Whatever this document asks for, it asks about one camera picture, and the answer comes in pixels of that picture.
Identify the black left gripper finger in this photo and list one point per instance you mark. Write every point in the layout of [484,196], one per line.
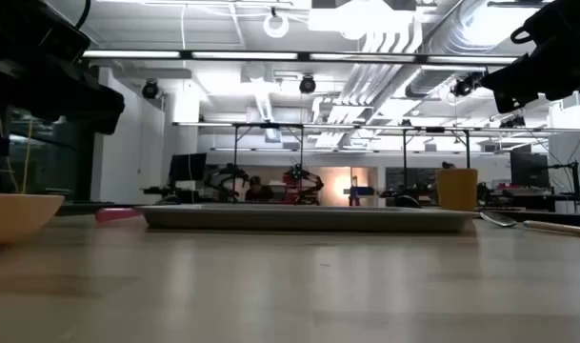
[92,107]

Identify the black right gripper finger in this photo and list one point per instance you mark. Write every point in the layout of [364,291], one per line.
[513,86]

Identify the orange cup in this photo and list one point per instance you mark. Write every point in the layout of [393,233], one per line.
[457,188]

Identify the orange plate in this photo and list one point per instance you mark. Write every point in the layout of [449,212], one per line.
[13,216]

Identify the red background robot arm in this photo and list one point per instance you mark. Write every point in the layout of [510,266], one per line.
[301,183]

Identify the black background robot arm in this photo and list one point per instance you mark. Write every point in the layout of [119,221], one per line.
[225,178]

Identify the grey plastic tray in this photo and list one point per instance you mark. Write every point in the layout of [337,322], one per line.
[304,217]

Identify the black ceiling spotlight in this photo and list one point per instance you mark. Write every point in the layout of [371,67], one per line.
[307,84]
[463,86]
[150,89]

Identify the black computer monitor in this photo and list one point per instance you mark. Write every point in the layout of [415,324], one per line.
[529,169]
[188,167]

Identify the person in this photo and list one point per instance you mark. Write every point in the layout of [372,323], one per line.
[258,190]

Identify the black overhead light bar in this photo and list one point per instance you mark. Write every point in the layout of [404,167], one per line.
[304,56]

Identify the black background gantry frame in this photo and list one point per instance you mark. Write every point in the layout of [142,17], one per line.
[434,129]
[268,126]

